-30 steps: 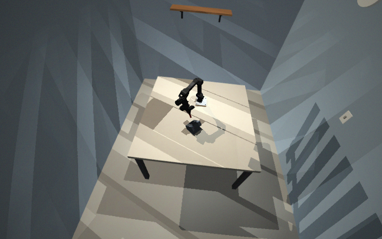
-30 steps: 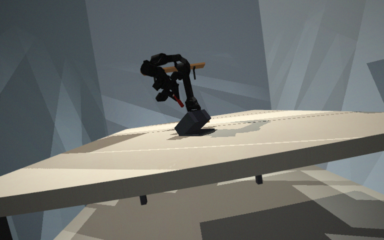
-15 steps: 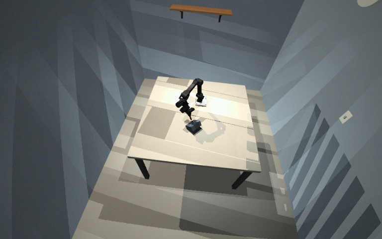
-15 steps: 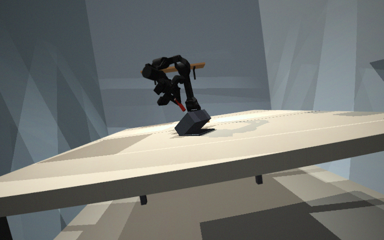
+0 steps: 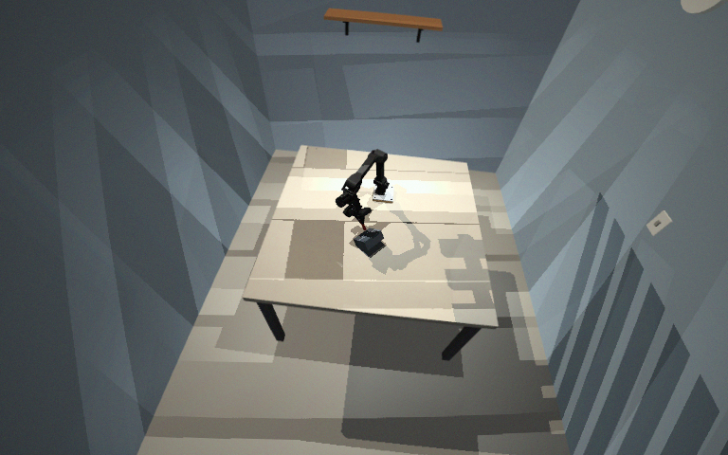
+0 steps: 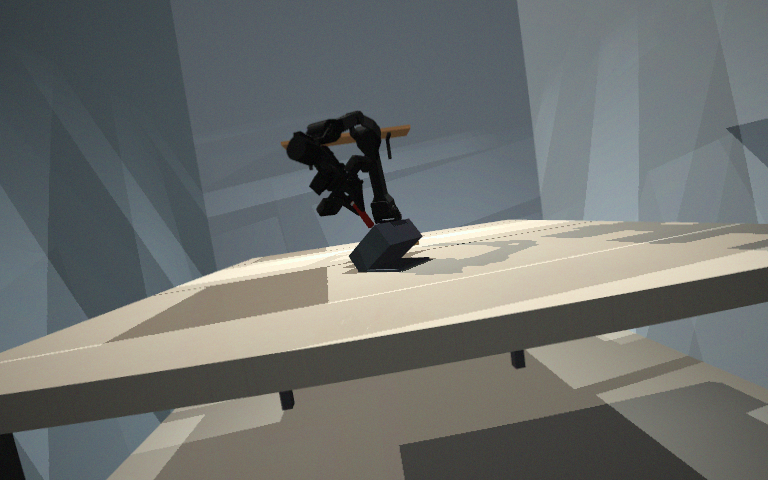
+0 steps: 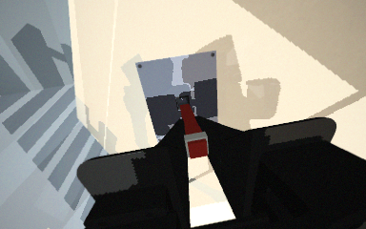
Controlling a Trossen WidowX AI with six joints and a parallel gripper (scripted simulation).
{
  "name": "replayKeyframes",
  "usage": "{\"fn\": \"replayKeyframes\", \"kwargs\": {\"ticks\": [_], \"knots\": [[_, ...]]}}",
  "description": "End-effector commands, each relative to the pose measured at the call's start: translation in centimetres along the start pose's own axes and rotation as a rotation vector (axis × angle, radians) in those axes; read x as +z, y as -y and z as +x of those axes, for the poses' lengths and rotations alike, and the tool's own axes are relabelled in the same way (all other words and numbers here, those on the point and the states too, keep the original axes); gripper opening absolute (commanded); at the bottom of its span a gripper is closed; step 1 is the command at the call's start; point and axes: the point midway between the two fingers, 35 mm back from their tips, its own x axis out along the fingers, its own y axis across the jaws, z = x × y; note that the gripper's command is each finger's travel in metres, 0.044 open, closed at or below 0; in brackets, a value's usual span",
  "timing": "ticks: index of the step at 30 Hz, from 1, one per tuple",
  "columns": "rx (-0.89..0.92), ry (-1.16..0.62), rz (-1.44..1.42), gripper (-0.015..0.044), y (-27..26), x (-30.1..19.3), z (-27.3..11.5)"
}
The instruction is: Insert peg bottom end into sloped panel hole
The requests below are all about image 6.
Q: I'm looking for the grey sloped panel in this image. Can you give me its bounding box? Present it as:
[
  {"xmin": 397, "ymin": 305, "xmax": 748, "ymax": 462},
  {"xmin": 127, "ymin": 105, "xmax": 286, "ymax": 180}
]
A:
[{"xmin": 348, "ymin": 219, "xmax": 430, "ymax": 272}]

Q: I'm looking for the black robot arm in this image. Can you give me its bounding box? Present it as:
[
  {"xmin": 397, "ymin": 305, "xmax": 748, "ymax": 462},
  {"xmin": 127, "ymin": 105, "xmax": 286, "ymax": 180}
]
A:
[{"xmin": 287, "ymin": 111, "xmax": 402, "ymax": 224}]

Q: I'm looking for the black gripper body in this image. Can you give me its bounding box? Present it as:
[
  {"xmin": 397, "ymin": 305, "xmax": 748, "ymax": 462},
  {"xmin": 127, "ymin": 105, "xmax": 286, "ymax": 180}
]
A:
[{"xmin": 316, "ymin": 155, "xmax": 373, "ymax": 216}]

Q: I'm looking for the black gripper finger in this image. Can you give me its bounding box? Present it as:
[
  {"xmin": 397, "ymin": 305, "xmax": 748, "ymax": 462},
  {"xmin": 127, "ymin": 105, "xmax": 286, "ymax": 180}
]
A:
[
  {"xmin": 330, "ymin": 195, "xmax": 359, "ymax": 216},
  {"xmin": 341, "ymin": 180, "xmax": 365, "ymax": 212}
]

